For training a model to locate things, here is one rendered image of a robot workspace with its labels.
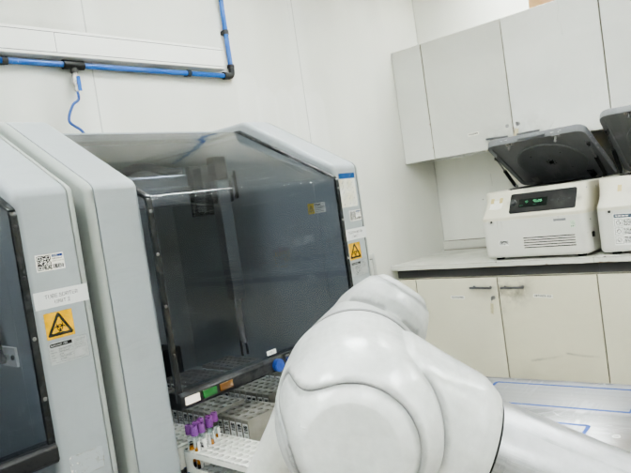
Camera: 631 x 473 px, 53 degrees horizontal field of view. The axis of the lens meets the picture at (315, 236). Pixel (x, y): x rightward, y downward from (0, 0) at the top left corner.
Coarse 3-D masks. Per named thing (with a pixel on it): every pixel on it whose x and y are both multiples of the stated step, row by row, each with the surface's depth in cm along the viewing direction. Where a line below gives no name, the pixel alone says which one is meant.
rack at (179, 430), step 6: (174, 426) 150; (180, 426) 149; (180, 432) 145; (180, 438) 140; (186, 438) 139; (180, 444) 136; (186, 444) 136; (180, 450) 135; (180, 456) 135; (180, 462) 135
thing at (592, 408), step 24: (504, 384) 159; (528, 384) 156; (552, 384) 154; (576, 384) 151; (600, 384) 149; (528, 408) 140; (552, 408) 138; (576, 408) 136; (600, 408) 134; (624, 408) 132; (600, 432) 122; (624, 432) 121
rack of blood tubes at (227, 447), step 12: (216, 444) 134; (228, 444) 132; (240, 444) 131; (252, 444) 132; (192, 456) 131; (204, 456) 128; (216, 456) 127; (228, 456) 126; (240, 456) 125; (252, 456) 124; (192, 468) 131; (204, 468) 131; (216, 468) 130; (228, 468) 129; (240, 468) 121
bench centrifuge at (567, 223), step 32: (576, 128) 310; (512, 160) 351; (544, 160) 343; (576, 160) 335; (608, 160) 329; (512, 192) 331; (544, 192) 317; (576, 192) 305; (512, 224) 325; (544, 224) 314; (576, 224) 303; (512, 256) 329
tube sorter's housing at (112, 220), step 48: (48, 144) 133; (288, 144) 182; (96, 192) 119; (96, 240) 119; (144, 240) 127; (96, 288) 120; (144, 288) 125; (96, 336) 122; (144, 336) 125; (144, 384) 124; (144, 432) 123
